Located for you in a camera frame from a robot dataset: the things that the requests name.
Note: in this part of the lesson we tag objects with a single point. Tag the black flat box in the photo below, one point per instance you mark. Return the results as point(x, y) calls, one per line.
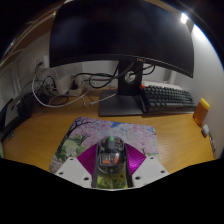
point(26, 106)

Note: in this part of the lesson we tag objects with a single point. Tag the small white case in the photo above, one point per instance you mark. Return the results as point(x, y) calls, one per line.
point(205, 130)

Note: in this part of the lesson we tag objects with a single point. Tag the orange bottle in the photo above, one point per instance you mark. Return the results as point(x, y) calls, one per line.
point(201, 111)

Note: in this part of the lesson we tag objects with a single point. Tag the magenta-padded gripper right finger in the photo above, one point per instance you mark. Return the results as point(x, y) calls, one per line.
point(150, 170)

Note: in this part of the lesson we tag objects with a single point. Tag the wooden wall shelf unit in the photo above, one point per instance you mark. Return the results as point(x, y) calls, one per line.
point(30, 31)

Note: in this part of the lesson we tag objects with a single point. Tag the black computer monitor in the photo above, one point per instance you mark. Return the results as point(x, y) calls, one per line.
point(120, 33)

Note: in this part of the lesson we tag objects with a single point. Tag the floral print mouse pad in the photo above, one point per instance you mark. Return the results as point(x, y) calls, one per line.
point(133, 133)

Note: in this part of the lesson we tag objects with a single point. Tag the white power strip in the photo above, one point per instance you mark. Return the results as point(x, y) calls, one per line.
point(71, 87)

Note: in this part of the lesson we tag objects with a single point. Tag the black keyboard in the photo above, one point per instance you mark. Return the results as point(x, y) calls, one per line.
point(166, 96)

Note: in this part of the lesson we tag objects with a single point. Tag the white wall socket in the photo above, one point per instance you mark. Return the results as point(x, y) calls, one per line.
point(37, 64)

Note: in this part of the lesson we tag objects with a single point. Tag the bright lamp bar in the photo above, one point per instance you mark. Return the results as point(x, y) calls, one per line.
point(184, 17)

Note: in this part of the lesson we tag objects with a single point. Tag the transparent computer mouse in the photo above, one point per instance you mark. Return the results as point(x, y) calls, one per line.
point(110, 155)

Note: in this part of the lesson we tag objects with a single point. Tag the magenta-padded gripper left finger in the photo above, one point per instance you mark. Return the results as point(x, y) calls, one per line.
point(70, 170)

